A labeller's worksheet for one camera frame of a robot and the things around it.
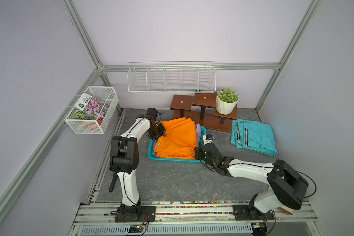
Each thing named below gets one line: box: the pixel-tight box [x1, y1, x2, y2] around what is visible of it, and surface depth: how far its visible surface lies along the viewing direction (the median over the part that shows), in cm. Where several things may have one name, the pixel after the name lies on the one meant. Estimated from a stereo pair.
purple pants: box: [195, 122, 202, 148], surface depth 96 cm
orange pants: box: [153, 117, 198, 160], surface depth 91 cm
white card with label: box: [73, 92, 93, 112], surface depth 74 cm
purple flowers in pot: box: [83, 96, 110, 126], surface depth 76 cm
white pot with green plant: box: [215, 87, 240, 116], surface depth 90 cm
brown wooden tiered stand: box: [169, 92, 238, 133], surface depth 104 cm
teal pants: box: [230, 118, 278, 157], surface depth 102 cm
